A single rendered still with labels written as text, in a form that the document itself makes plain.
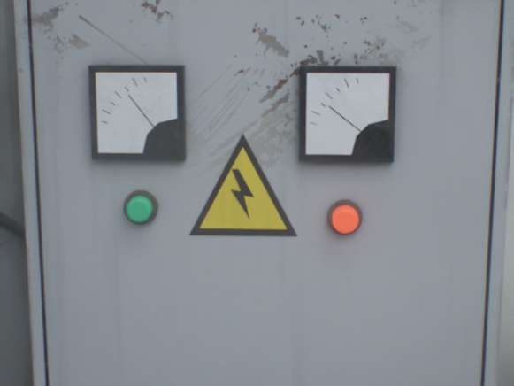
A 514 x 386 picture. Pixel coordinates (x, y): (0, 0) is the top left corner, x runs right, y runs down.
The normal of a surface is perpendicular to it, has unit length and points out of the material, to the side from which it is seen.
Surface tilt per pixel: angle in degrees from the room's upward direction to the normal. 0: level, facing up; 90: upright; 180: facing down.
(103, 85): 90
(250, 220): 90
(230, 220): 90
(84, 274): 90
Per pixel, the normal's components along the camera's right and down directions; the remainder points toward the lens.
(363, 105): -0.04, 0.21
